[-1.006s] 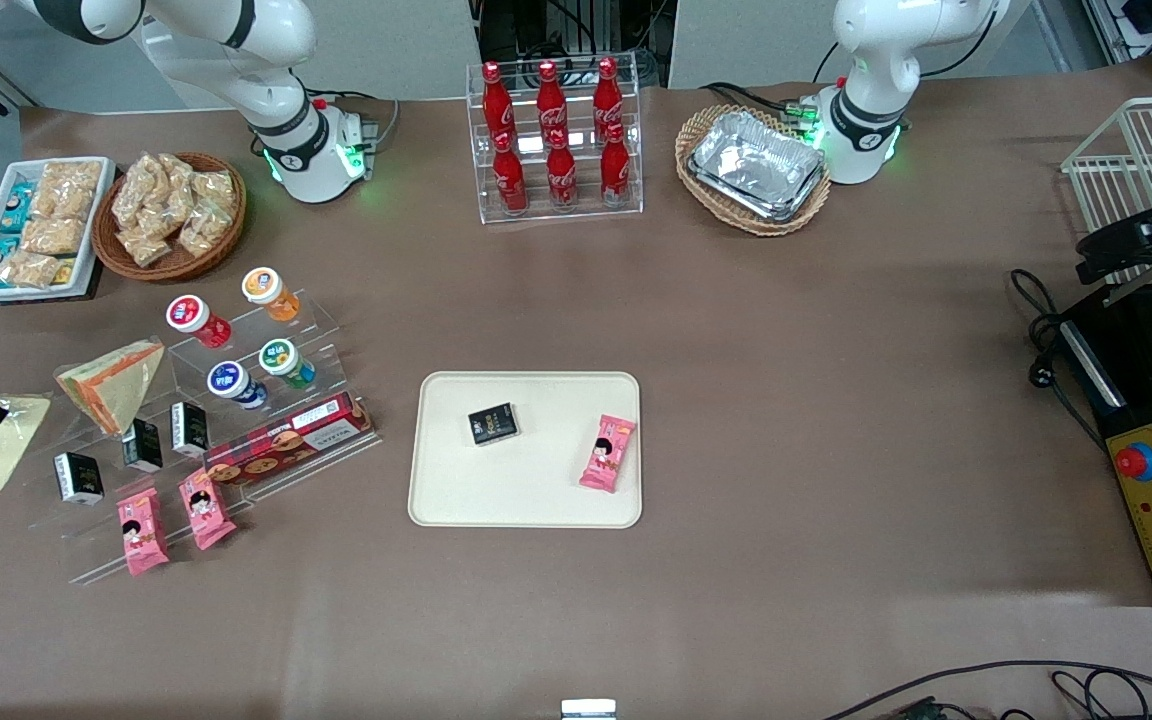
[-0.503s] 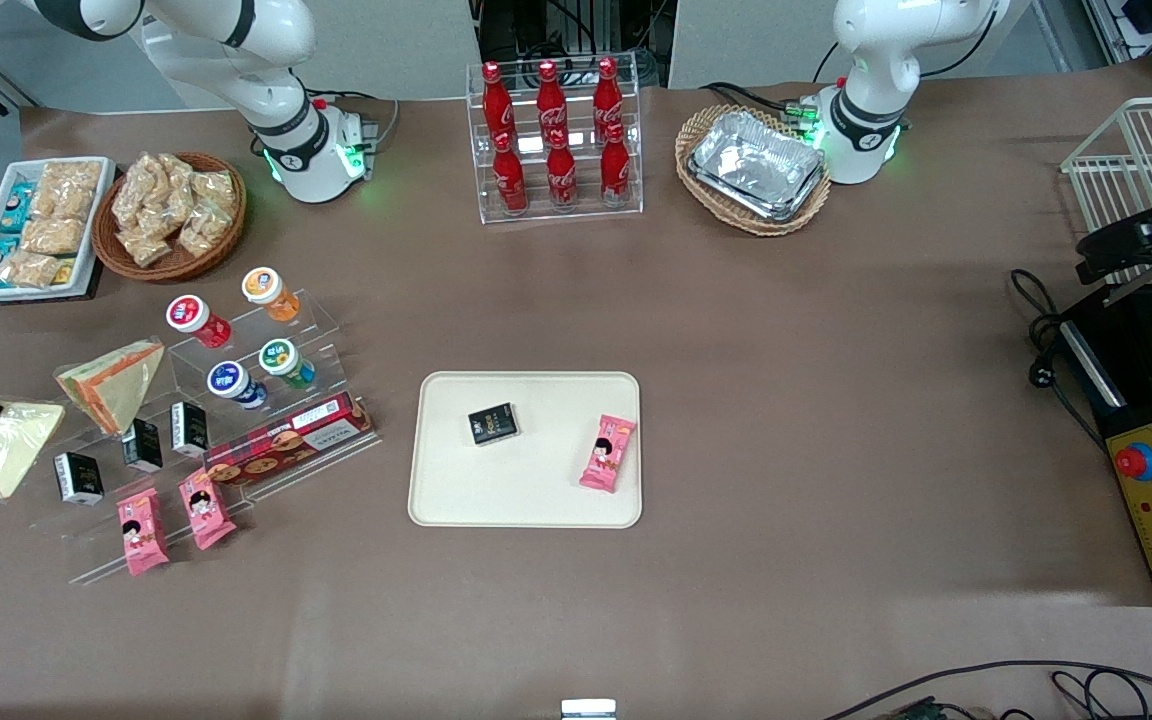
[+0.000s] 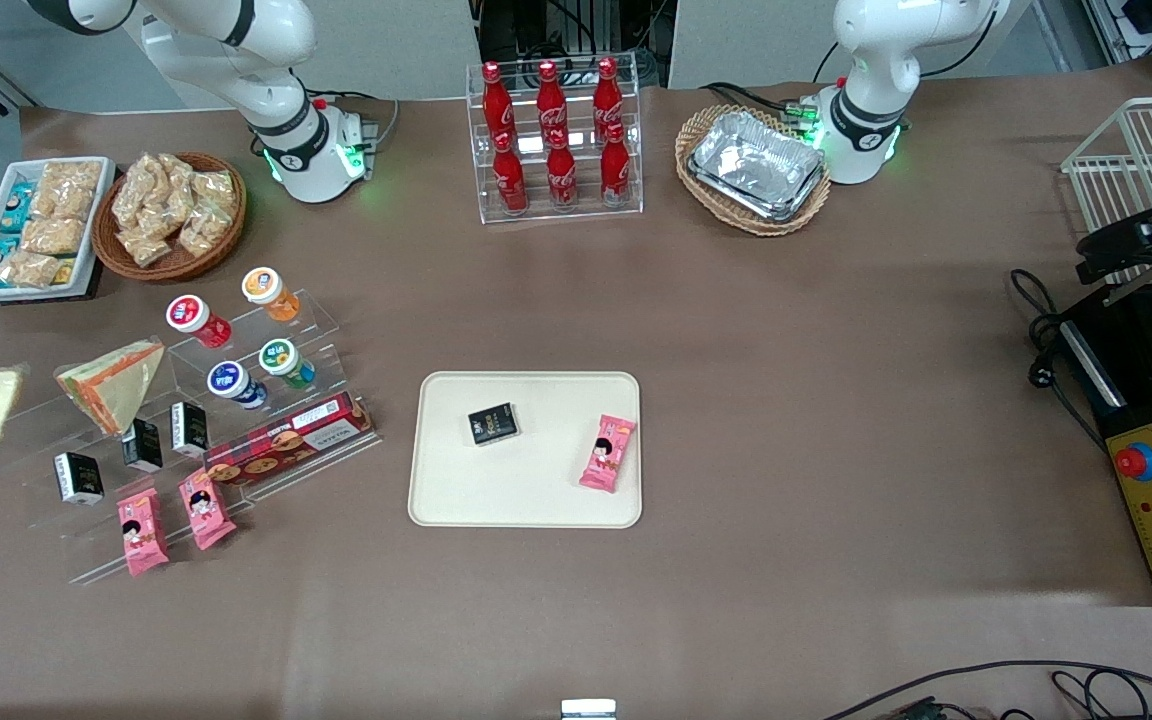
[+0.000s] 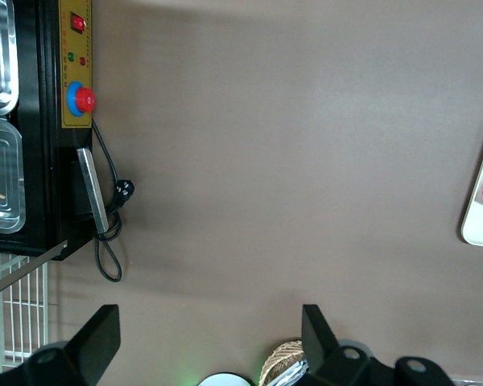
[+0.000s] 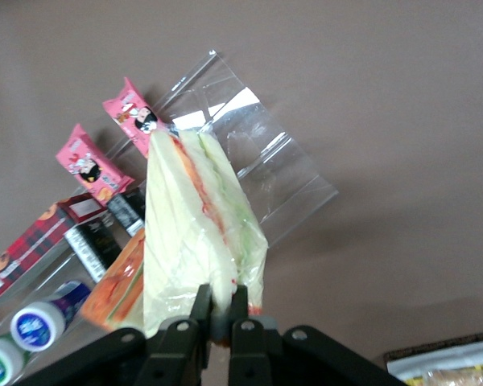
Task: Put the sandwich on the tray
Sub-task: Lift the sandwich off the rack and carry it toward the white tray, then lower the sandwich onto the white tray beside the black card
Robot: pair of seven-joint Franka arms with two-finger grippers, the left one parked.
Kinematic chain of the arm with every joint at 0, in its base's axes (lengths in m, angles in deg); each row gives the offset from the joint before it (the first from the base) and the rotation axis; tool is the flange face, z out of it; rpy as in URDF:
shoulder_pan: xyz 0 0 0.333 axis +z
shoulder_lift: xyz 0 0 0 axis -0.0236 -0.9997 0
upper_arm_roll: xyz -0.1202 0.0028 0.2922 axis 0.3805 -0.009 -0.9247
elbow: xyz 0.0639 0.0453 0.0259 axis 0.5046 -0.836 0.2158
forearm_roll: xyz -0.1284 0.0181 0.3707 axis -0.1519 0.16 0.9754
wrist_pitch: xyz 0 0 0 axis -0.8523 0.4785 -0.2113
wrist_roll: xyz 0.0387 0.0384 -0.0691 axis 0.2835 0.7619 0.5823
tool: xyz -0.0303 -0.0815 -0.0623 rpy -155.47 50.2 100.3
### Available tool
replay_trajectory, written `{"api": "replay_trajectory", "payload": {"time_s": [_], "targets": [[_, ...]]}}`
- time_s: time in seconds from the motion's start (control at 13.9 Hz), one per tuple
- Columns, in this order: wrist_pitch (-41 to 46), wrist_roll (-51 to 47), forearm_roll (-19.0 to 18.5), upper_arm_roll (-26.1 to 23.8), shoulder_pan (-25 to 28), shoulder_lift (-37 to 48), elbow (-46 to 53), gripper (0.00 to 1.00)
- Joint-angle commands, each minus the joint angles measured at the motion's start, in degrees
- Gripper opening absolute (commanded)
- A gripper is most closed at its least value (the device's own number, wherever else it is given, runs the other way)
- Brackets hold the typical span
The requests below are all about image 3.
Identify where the green cap small bottle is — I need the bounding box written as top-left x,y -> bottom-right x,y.
258,338 -> 318,390

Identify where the black power cable with plug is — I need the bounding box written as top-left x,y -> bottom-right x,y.
1009,267 -> 1109,453

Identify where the clear acrylic stepped display stand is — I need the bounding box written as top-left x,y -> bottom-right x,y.
0,288 -> 384,588

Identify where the black equipment rack with cables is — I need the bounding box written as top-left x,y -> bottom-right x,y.
471,0 -> 677,91

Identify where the red cap small bottle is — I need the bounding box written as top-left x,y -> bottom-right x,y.
165,294 -> 233,349

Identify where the brown wicker snack basket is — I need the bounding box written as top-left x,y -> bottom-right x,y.
91,152 -> 248,283

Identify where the white rectangular bin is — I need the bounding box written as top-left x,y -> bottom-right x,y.
0,157 -> 118,303

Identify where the red cookie box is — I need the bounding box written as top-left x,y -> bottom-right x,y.
204,392 -> 375,488

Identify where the metal shelf frame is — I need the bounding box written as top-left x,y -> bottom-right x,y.
1081,0 -> 1152,73

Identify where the light wicker basket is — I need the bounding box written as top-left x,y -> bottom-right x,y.
675,104 -> 833,238

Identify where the aluminium foil tray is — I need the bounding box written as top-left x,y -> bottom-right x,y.
688,110 -> 827,223

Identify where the long black cable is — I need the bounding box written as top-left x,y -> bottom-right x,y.
821,658 -> 1152,720

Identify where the clear acrylic bottle rack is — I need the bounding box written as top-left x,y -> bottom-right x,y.
465,58 -> 645,225

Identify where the orange striped triangle sandwich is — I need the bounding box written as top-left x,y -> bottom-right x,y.
54,337 -> 167,437

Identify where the blue cap small bottle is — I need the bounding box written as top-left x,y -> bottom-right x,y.
207,360 -> 268,410

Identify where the white wire basket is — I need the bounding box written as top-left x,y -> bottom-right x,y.
1061,95 -> 1152,288

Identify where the red cola bottle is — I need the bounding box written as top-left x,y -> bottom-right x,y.
481,62 -> 517,141
535,61 -> 568,141
546,130 -> 579,211
592,57 -> 625,136
600,124 -> 632,208
492,133 -> 529,215

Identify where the grey connector plug with cable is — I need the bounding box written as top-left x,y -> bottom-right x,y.
314,92 -> 403,153

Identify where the orange cap small bottle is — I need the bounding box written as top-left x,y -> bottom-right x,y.
241,266 -> 301,322

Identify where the black cable bundle with connector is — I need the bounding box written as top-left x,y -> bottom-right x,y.
701,82 -> 823,129

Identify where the clear bag of crispy snacks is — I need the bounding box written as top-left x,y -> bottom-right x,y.
116,222 -> 177,268
114,155 -> 163,226
191,170 -> 238,212
179,200 -> 234,258
36,160 -> 104,221
19,215 -> 87,257
156,153 -> 196,216
0,250 -> 63,288

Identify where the pink snack packet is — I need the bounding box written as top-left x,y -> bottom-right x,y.
116,487 -> 171,578
178,467 -> 237,552
578,414 -> 638,494

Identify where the small black box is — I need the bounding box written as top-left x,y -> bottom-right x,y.
54,452 -> 105,505
467,402 -> 520,447
121,418 -> 164,473
170,401 -> 211,459

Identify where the cream rectangular tray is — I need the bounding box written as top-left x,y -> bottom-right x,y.
407,371 -> 644,529

